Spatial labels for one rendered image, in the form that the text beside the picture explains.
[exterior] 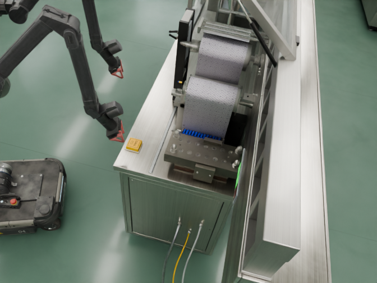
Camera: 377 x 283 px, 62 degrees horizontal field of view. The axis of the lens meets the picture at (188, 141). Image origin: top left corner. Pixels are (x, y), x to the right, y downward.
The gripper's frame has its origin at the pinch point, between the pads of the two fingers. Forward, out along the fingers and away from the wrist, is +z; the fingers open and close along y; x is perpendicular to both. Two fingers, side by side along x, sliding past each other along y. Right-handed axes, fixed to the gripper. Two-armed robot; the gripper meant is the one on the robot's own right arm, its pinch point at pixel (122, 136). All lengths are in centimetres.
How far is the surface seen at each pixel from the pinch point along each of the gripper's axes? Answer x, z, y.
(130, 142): 2.6, 12.6, 6.0
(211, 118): -44.1, 12.7, 0.8
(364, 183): -132, 195, 23
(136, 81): 43, 96, 171
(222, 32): -64, -10, 31
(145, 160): -2.3, 18.2, -4.9
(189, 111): -35.0, 6.5, 5.1
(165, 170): -11.2, 23.2, -11.8
